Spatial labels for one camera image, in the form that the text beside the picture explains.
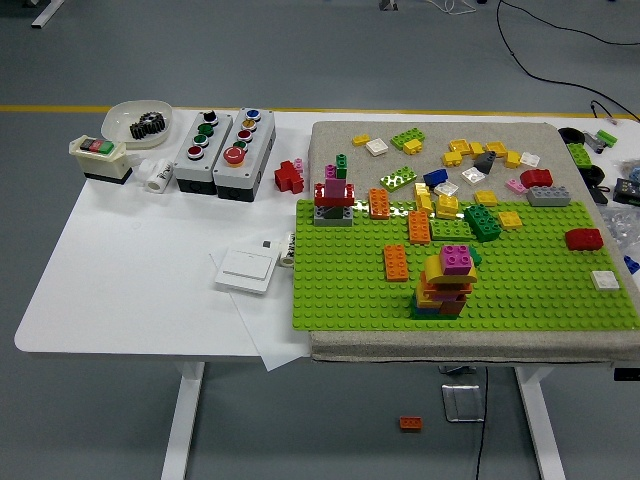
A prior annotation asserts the brick tower with yellow arch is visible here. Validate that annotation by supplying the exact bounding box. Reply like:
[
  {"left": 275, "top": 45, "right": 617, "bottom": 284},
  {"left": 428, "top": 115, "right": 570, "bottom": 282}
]
[{"left": 410, "top": 253, "right": 478, "bottom": 320}]

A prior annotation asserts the dark grey slope brick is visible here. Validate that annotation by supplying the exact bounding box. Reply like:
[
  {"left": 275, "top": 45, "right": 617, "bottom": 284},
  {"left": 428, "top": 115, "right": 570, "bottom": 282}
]
[{"left": 473, "top": 151, "right": 500, "bottom": 175}]

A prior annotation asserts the cream red-green switch box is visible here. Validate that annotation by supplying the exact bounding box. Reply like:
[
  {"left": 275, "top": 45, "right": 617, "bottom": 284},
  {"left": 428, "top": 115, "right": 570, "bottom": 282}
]
[{"left": 68, "top": 134, "right": 134, "bottom": 185}]

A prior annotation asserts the white pipe tee fitting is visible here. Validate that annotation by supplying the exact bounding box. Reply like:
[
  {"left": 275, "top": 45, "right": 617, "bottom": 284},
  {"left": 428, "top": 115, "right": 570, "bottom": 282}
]
[{"left": 133, "top": 157, "right": 175, "bottom": 193}]

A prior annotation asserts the white printed cylinder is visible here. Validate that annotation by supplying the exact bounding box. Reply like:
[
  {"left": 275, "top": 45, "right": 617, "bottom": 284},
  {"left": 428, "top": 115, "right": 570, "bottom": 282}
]
[{"left": 278, "top": 230, "right": 297, "bottom": 269}]

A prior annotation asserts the thin black floor cable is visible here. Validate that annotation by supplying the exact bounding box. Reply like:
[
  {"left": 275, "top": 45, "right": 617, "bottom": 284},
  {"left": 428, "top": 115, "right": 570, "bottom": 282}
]
[{"left": 547, "top": 18, "right": 640, "bottom": 47}]

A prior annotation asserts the red brick cluster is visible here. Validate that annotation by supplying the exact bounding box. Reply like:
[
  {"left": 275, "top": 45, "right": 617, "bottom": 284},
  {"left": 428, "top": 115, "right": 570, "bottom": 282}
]
[{"left": 273, "top": 160, "right": 306, "bottom": 195}]

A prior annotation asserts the pink two-by-two brick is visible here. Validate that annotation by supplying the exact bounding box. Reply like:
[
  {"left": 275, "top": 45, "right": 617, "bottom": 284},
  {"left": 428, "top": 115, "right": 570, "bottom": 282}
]
[{"left": 439, "top": 243, "right": 474, "bottom": 276}]

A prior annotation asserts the green studded baseplate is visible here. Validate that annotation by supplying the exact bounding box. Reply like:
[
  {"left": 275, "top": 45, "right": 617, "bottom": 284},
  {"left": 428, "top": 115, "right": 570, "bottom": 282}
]
[{"left": 292, "top": 199, "right": 640, "bottom": 332}]

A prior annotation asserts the black button pad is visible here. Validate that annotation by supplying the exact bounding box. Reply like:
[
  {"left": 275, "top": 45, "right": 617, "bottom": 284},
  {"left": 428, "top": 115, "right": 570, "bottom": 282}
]
[{"left": 613, "top": 177, "right": 640, "bottom": 205}]

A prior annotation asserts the white furniture foot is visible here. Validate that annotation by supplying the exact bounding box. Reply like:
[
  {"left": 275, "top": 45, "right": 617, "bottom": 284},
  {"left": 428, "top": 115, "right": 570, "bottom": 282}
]
[{"left": 30, "top": 0, "right": 66, "bottom": 29}]

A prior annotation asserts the silver floor socket box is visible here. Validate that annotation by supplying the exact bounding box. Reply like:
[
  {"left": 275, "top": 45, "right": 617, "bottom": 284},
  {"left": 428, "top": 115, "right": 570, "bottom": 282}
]
[{"left": 441, "top": 383, "right": 486, "bottom": 424}]

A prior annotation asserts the black metal gear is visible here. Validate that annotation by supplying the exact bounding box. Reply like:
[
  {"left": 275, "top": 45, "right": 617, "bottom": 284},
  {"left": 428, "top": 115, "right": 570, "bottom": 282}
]
[
  {"left": 138, "top": 111, "right": 169, "bottom": 132},
  {"left": 129, "top": 121, "right": 162, "bottom": 141}
]

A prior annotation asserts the white wall switch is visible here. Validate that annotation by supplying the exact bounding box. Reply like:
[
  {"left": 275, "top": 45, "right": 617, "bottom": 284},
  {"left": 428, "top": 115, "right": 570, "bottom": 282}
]
[{"left": 214, "top": 247, "right": 280, "bottom": 296}]

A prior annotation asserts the brick tower with grey base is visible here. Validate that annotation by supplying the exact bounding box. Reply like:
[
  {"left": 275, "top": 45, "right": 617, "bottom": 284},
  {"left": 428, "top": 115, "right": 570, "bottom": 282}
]
[{"left": 313, "top": 153, "right": 356, "bottom": 228}]

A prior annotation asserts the red curved brick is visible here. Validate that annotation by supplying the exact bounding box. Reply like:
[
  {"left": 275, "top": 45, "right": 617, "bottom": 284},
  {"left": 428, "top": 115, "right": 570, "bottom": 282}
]
[
  {"left": 564, "top": 227, "right": 605, "bottom": 252},
  {"left": 519, "top": 168, "right": 554, "bottom": 190}
]

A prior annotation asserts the black hanging cable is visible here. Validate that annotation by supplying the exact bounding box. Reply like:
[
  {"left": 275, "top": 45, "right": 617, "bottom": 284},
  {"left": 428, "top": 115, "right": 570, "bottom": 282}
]
[{"left": 473, "top": 366, "right": 491, "bottom": 480}]

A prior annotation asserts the grey two-by-four brick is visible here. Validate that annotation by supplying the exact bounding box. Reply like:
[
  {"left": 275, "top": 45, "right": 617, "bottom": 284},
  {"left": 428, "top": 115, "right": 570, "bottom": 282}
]
[{"left": 526, "top": 185, "right": 573, "bottom": 208}]

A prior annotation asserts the long black floor cable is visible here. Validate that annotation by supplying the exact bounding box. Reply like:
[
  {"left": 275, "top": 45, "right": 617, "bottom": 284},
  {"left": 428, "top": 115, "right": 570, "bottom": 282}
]
[{"left": 496, "top": 0, "right": 640, "bottom": 123}]

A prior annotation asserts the grey four-button control box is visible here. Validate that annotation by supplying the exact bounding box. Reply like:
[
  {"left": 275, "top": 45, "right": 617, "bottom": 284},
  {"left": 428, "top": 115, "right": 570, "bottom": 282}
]
[{"left": 173, "top": 109, "right": 234, "bottom": 195}]

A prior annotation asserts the white plastic bowl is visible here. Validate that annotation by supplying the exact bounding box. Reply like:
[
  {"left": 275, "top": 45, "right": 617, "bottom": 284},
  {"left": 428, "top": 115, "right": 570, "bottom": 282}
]
[{"left": 101, "top": 99, "right": 174, "bottom": 150}]

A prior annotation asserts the white floor cable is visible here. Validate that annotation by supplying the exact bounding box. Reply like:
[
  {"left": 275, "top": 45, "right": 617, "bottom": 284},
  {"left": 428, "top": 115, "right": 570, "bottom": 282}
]
[{"left": 430, "top": 0, "right": 479, "bottom": 15}]

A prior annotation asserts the grey emergency-stop control box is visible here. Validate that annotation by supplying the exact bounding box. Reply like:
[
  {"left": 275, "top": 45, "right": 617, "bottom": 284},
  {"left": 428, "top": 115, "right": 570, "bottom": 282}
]
[{"left": 212, "top": 107, "right": 277, "bottom": 202}]

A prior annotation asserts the dark green two-by-four brick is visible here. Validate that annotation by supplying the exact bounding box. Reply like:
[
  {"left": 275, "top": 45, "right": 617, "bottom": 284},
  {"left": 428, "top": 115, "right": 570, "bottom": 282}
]
[{"left": 463, "top": 203, "right": 503, "bottom": 243}]

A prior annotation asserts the clear plastic bag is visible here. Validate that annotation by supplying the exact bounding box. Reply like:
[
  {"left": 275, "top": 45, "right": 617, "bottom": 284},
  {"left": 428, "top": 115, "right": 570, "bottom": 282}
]
[{"left": 599, "top": 204, "right": 640, "bottom": 251}]

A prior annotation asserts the grey-brown mat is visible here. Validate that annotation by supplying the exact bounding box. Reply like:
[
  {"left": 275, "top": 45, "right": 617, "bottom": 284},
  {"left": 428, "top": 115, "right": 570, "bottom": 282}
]
[{"left": 305, "top": 120, "right": 640, "bottom": 365}]

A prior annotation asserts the white table leg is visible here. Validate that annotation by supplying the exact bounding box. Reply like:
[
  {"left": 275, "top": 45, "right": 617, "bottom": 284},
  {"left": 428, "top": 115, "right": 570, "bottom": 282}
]
[
  {"left": 514, "top": 366, "right": 569, "bottom": 480},
  {"left": 160, "top": 360, "right": 207, "bottom": 480}
]

